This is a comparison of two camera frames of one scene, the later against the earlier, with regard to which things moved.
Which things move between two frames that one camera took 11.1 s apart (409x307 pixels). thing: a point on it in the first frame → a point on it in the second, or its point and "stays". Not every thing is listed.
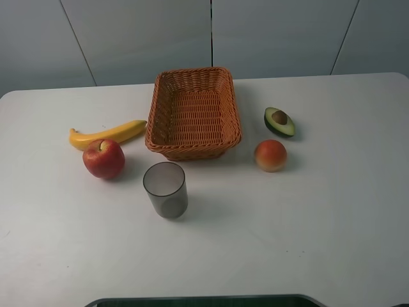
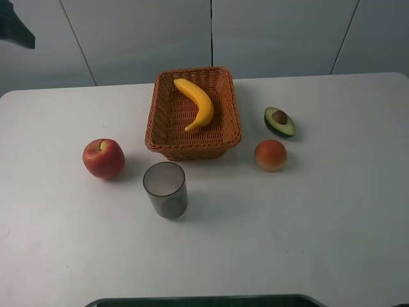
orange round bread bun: x=270 y=156 stays
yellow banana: x=118 y=133 → x=204 y=102
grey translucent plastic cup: x=165 y=185 stays
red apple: x=103 y=158 stays
